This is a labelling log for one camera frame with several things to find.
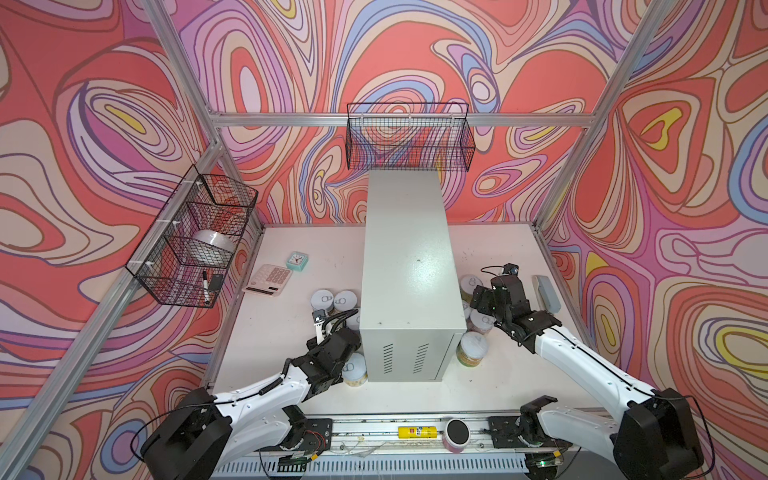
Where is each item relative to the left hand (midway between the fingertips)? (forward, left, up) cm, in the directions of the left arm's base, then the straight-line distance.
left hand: (342, 331), depth 87 cm
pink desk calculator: (+20, +28, -2) cm, 34 cm away
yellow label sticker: (-26, -21, -1) cm, 33 cm away
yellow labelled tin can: (+9, +7, +2) cm, 12 cm away
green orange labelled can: (-7, -36, +4) cm, 37 cm away
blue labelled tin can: (-12, -5, +2) cm, 13 cm away
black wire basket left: (+8, +35, +27) cm, 45 cm away
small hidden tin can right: (0, -35, +13) cm, 37 cm away
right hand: (+6, -43, +7) cm, 44 cm away
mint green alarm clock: (+27, +19, -1) cm, 33 cm away
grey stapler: (+12, -64, +1) cm, 65 cm away
